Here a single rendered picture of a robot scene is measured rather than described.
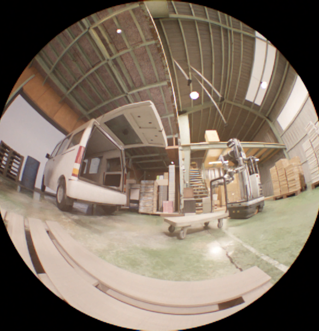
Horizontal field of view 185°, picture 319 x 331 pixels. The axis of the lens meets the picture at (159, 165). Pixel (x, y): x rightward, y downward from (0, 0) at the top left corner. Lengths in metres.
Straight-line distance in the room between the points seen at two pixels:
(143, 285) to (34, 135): 5.41
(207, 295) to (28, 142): 5.47
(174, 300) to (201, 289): 0.08
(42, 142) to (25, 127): 1.19
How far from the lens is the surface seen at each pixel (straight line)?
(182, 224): 1.03
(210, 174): 7.16
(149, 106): 1.54
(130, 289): 0.35
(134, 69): 2.66
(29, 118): 5.62
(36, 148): 5.27
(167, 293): 0.35
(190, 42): 5.78
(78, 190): 1.52
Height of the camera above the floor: 0.39
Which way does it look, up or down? 22 degrees up
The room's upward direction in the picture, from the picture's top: 2 degrees clockwise
